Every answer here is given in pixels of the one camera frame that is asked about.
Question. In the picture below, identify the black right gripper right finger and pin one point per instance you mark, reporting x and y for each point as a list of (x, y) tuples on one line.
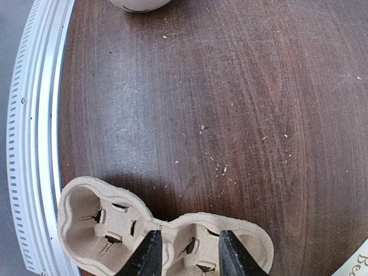
[(234, 259)]

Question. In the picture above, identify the aluminium front table rail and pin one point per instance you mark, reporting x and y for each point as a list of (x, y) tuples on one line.
[(33, 169)]

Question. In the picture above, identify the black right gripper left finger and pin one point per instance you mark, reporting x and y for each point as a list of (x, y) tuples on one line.
[(147, 257)]

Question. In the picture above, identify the white paper takeout bag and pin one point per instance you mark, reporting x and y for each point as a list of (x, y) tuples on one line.
[(357, 264)]

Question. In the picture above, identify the white ceramic bowl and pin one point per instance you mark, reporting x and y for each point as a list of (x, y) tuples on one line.
[(139, 6)]

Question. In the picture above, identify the brown pulp cup carrier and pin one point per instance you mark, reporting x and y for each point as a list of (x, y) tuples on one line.
[(100, 226)]

